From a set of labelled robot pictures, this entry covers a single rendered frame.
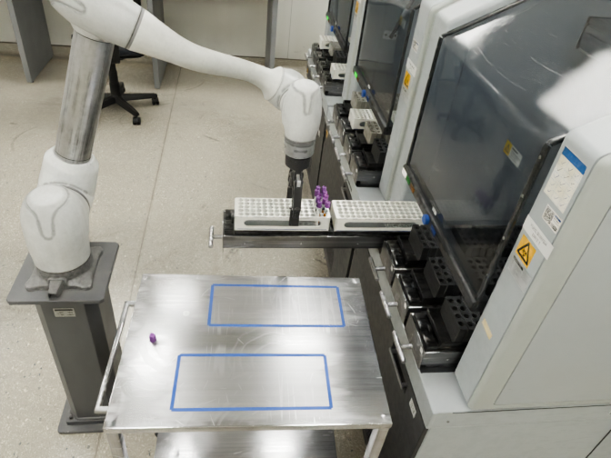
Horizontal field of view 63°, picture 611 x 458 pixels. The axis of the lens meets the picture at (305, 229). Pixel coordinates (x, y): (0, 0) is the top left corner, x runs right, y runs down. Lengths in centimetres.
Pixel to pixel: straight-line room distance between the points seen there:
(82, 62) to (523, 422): 146
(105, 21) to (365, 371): 98
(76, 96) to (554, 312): 127
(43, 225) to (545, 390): 133
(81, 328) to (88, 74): 76
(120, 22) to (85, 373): 115
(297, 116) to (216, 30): 367
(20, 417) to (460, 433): 157
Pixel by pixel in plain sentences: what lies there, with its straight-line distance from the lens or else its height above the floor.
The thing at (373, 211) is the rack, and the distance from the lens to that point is 162.
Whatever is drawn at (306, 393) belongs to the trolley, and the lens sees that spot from 116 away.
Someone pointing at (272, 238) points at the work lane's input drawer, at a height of 80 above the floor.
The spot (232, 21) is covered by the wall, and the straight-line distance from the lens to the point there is 495.
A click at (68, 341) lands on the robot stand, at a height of 48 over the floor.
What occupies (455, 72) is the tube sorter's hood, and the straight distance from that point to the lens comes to 137.
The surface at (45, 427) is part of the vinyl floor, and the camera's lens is 218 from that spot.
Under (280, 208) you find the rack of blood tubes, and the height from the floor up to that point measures 87.
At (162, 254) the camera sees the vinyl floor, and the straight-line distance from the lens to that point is 271.
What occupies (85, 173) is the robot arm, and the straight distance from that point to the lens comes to 161.
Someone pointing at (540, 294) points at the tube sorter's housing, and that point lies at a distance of 107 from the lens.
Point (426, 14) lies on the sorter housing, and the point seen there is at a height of 141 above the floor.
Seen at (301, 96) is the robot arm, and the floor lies 126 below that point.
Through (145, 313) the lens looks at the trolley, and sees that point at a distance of 131.
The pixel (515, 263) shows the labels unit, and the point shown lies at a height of 115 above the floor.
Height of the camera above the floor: 179
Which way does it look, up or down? 38 degrees down
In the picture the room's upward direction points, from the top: 7 degrees clockwise
